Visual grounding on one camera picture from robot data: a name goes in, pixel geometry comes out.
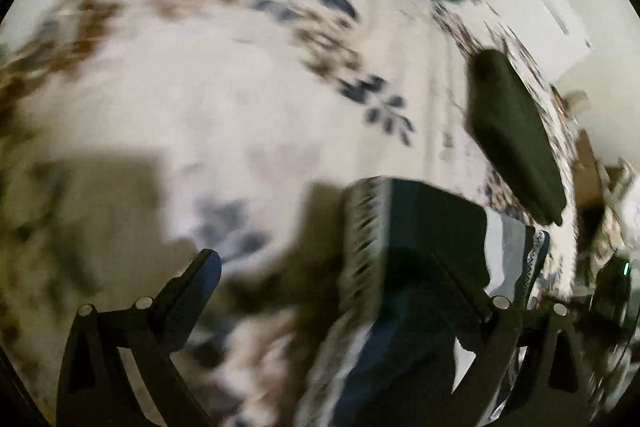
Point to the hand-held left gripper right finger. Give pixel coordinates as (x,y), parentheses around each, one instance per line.
(500,332)

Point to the large cardboard box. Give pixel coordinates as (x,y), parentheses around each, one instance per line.
(587,177)

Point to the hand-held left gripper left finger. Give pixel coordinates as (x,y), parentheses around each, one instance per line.
(202,277)

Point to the bed with floral sheet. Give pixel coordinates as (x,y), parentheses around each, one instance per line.
(200,107)

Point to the striped knit sweater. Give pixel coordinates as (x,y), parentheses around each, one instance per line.
(420,217)

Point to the black folded garment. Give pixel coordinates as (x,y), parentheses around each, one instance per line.
(515,142)

